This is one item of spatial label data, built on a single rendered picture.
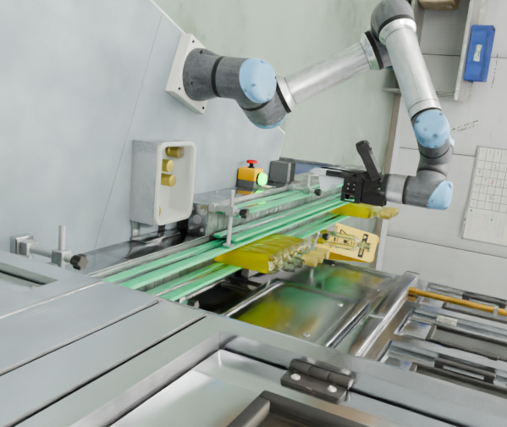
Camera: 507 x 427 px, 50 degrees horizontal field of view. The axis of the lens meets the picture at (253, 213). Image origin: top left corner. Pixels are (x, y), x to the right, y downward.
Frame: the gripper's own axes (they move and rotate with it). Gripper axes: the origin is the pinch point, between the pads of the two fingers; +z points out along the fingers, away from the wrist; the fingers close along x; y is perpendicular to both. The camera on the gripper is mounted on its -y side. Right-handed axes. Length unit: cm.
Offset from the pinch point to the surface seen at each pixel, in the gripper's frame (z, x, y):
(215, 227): 29.9, -1.4, 22.2
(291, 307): 4.3, 3.7, 42.8
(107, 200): 43, -35, 12
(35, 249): 28, -71, 15
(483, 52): 14, 528, -94
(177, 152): 36.6, -14.5, -0.4
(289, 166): 35, 63, 8
